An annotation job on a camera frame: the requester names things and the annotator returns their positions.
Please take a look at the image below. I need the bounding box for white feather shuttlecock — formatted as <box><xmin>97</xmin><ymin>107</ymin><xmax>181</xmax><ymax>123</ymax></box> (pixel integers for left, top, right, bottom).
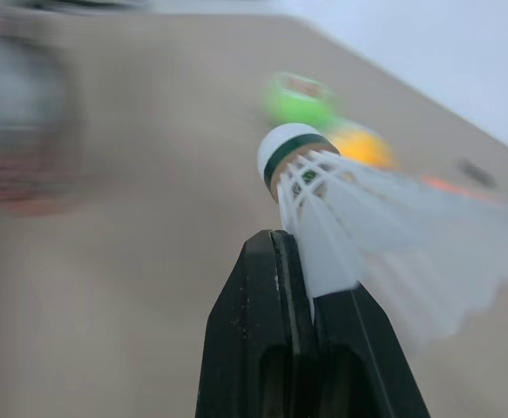
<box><xmin>255</xmin><ymin>122</ymin><xmax>508</xmax><ymax>352</ymax></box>

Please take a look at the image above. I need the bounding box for small dark object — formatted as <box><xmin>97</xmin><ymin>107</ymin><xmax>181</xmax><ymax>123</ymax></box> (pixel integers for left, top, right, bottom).
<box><xmin>457</xmin><ymin>158</ymin><xmax>498</xmax><ymax>189</ymax></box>

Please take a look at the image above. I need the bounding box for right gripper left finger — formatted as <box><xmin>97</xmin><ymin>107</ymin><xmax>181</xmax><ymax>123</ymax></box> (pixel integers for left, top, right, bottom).
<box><xmin>194</xmin><ymin>229</ymin><xmax>303</xmax><ymax>418</ymax></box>

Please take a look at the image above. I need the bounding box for orange stick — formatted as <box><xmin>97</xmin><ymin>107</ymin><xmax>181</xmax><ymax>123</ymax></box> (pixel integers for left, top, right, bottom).
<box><xmin>421</xmin><ymin>173</ymin><xmax>505</xmax><ymax>206</ymax></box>

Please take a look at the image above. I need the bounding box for yellow round toy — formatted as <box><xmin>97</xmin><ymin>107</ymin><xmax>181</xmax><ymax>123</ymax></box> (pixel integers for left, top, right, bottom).
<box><xmin>329</xmin><ymin>124</ymin><xmax>401</xmax><ymax>170</ymax></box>

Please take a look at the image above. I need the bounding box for green round toy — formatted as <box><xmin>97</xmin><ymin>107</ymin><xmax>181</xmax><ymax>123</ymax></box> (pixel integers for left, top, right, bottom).
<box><xmin>257</xmin><ymin>71</ymin><xmax>346</xmax><ymax>128</ymax></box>

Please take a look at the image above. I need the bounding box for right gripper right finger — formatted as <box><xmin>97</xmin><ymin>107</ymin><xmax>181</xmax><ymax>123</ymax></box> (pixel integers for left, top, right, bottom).
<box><xmin>271</xmin><ymin>229</ymin><xmax>431</xmax><ymax>418</ymax></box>

